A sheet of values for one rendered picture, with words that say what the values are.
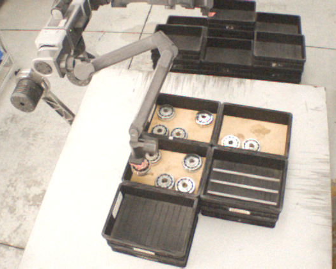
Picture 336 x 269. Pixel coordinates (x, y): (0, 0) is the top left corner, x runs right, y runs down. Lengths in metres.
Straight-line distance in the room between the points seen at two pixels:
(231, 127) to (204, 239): 0.65
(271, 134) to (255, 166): 0.23
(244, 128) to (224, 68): 0.97
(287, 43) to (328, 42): 0.96
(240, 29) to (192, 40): 0.42
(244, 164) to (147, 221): 0.59
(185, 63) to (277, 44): 0.76
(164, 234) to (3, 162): 1.96
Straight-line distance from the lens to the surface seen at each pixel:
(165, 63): 1.57
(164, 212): 1.95
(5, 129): 3.72
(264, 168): 2.08
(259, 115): 2.21
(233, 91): 2.54
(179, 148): 2.08
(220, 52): 3.27
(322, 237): 2.11
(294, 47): 3.24
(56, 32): 1.85
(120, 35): 4.16
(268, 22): 3.61
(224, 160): 2.08
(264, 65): 3.03
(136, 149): 1.76
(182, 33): 3.26
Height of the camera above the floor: 2.60
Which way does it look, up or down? 54 degrees down
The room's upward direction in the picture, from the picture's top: 9 degrees counter-clockwise
